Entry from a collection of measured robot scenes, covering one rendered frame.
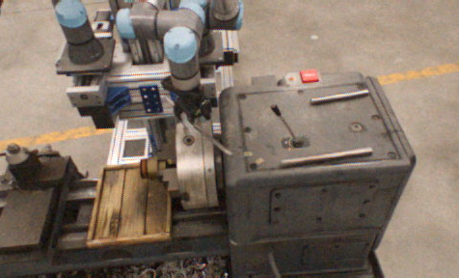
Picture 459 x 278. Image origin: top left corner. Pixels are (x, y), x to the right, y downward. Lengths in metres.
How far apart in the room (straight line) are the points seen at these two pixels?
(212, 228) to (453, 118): 2.31
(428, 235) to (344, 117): 1.46
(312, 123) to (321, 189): 0.22
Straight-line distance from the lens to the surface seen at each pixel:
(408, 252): 2.69
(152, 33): 1.10
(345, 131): 1.41
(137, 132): 2.88
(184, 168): 1.37
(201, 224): 1.63
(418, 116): 3.41
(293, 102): 1.48
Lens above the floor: 2.27
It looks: 47 degrees down
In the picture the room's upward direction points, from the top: 4 degrees counter-clockwise
